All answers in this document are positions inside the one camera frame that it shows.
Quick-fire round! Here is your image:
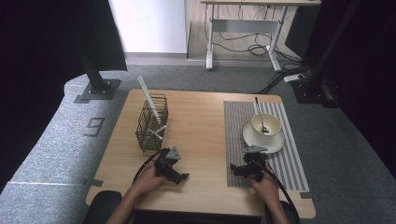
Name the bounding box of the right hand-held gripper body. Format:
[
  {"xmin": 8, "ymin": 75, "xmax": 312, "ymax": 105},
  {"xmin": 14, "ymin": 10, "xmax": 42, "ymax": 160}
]
[{"xmin": 242, "ymin": 145, "xmax": 269, "ymax": 183}]

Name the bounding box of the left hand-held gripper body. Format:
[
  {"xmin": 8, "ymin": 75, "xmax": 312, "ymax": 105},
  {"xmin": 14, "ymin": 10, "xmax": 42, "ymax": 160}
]
[{"xmin": 154, "ymin": 146, "xmax": 182, "ymax": 183}]

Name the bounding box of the cream saucer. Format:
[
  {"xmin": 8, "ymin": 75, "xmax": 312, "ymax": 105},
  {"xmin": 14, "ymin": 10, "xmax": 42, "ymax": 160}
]
[{"xmin": 242, "ymin": 119, "xmax": 286, "ymax": 155}]

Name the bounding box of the dark wire basket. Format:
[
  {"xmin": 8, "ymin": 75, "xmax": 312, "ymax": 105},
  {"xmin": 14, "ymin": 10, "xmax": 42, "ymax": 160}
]
[{"xmin": 134, "ymin": 92, "xmax": 169, "ymax": 154}]

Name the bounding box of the person's left hand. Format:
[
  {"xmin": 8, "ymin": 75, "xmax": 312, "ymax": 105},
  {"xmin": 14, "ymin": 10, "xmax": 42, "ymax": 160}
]
[{"xmin": 132, "ymin": 161, "xmax": 166, "ymax": 196}]

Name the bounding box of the person's right hand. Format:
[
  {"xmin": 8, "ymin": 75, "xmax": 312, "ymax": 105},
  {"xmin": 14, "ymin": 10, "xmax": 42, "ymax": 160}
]
[{"xmin": 250, "ymin": 172, "xmax": 280, "ymax": 207}]

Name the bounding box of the striped grey placemat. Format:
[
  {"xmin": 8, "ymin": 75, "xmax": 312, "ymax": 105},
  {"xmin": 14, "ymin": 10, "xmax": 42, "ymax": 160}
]
[{"xmin": 223, "ymin": 100, "xmax": 311, "ymax": 191}]

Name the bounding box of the cream cup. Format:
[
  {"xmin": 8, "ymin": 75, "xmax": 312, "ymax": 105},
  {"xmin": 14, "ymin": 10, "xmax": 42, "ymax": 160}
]
[{"xmin": 250, "ymin": 112, "xmax": 282, "ymax": 141}]

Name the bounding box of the metal spoon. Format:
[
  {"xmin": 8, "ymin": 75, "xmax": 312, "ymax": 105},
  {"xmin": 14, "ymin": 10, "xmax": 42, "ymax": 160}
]
[{"xmin": 254, "ymin": 96, "xmax": 271, "ymax": 135}]

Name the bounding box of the white power strip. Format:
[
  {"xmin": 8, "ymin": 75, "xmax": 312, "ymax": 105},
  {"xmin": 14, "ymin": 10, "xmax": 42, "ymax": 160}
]
[{"xmin": 283, "ymin": 73, "xmax": 305, "ymax": 84}]

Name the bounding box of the black metal stand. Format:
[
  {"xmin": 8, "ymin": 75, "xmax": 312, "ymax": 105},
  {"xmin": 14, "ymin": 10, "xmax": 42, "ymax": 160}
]
[
  {"xmin": 290, "ymin": 0, "xmax": 363, "ymax": 108},
  {"xmin": 78, "ymin": 52, "xmax": 121, "ymax": 102}
]

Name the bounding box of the dark panel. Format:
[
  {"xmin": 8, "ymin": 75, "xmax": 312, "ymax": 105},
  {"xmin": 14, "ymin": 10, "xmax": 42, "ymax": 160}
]
[{"xmin": 284, "ymin": 4, "xmax": 321, "ymax": 59}]

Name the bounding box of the black curtain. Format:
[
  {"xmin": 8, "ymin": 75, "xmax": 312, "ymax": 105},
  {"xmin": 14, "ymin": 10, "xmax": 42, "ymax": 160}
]
[
  {"xmin": 311, "ymin": 0, "xmax": 396, "ymax": 180},
  {"xmin": 0, "ymin": 0, "xmax": 128, "ymax": 194}
]

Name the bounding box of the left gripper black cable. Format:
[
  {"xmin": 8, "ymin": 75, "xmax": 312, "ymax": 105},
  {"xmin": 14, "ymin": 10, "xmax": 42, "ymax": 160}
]
[{"xmin": 132, "ymin": 150, "xmax": 163, "ymax": 184}]

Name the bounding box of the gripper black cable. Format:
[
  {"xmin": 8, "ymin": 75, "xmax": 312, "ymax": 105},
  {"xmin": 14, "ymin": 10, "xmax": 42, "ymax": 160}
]
[
  {"xmin": 251, "ymin": 158, "xmax": 302, "ymax": 224},
  {"xmin": 132, "ymin": 150, "xmax": 163, "ymax": 184}
]

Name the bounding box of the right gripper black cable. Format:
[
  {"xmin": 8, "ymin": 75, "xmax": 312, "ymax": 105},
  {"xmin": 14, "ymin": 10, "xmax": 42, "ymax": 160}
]
[{"xmin": 251, "ymin": 158, "xmax": 302, "ymax": 224}]

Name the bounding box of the black cable bundle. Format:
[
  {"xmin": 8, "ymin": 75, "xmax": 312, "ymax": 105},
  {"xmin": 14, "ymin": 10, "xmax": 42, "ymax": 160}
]
[{"xmin": 255, "ymin": 52, "xmax": 314, "ymax": 95}]

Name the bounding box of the black cable tangle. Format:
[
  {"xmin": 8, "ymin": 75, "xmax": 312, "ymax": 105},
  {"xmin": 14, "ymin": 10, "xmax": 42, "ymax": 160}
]
[{"xmin": 204, "ymin": 3, "xmax": 309, "ymax": 59}]

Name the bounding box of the white frame desk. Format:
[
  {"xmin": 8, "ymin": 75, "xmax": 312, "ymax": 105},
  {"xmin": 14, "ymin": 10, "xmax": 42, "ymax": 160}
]
[{"xmin": 200, "ymin": 0, "xmax": 322, "ymax": 73}]

